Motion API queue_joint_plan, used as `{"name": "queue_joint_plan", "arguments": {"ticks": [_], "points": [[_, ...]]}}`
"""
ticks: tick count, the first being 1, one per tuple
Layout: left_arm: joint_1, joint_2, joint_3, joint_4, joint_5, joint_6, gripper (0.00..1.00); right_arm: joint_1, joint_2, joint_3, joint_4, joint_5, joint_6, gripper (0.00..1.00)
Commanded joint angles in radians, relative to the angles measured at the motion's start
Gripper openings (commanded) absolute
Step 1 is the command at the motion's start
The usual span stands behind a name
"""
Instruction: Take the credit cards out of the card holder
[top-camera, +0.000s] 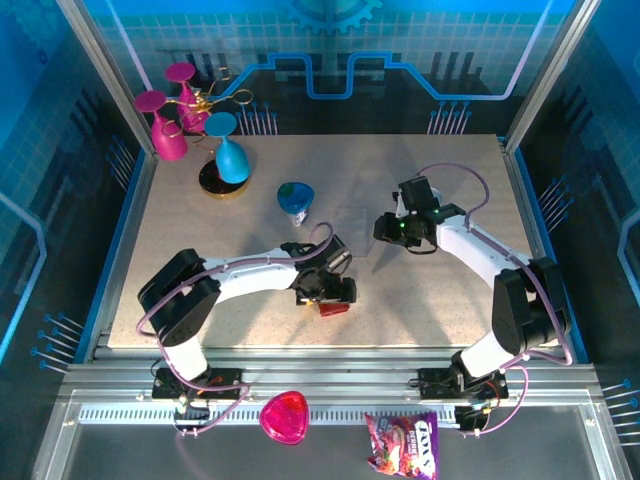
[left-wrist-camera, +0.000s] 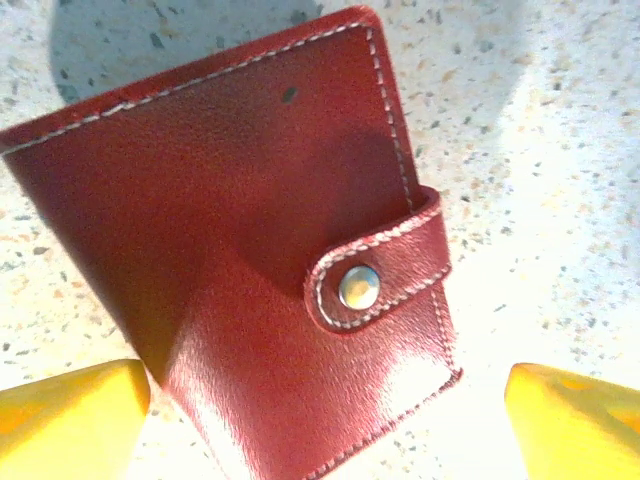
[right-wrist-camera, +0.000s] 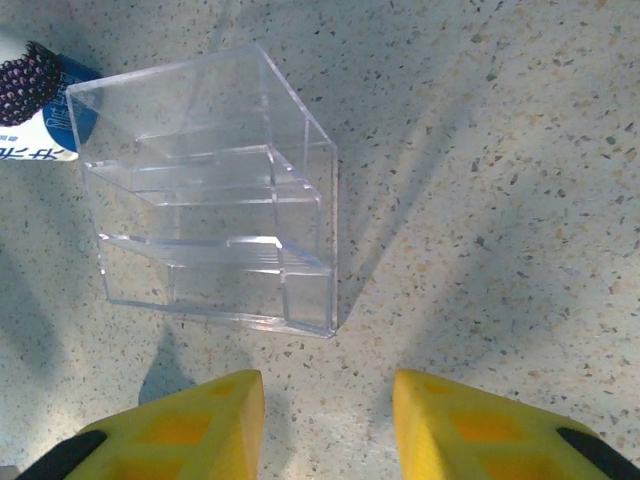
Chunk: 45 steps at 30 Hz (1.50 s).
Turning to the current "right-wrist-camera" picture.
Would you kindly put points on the clear acrylic tiered card stand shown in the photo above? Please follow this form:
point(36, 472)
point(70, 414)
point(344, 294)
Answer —
point(210, 200)

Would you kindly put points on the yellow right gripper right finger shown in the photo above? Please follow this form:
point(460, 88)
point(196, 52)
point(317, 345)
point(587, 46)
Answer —
point(475, 440)

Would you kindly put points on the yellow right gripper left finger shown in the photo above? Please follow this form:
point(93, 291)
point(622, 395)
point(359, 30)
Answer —
point(200, 435)

